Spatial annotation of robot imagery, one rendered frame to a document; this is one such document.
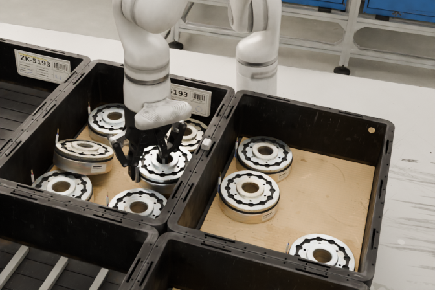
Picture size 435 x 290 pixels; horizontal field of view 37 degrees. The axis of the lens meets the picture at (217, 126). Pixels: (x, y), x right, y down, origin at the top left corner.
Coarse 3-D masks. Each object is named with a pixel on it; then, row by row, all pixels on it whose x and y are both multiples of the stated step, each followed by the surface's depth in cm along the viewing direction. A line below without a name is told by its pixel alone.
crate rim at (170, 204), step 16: (96, 64) 128; (112, 64) 128; (80, 80) 123; (176, 80) 125; (192, 80) 125; (64, 96) 118; (48, 112) 114; (224, 112) 117; (32, 128) 110; (208, 128) 113; (16, 144) 106; (0, 160) 103; (192, 160) 105; (32, 192) 97; (48, 192) 97; (96, 208) 95; (112, 208) 95; (160, 224) 93
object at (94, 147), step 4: (72, 144) 113; (76, 144) 114; (80, 144) 116; (84, 144) 116; (88, 144) 116; (92, 144) 116; (96, 144) 116; (76, 148) 112; (80, 148) 112; (84, 148) 112; (88, 148) 113; (92, 148) 113; (96, 148) 114
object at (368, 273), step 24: (240, 96) 121; (264, 96) 122; (360, 120) 118; (384, 120) 118; (216, 144) 109; (384, 144) 112; (384, 168) 106; (192, 192) 99; (384, 192) 102; (216, 240) 91; (312, 264) 89
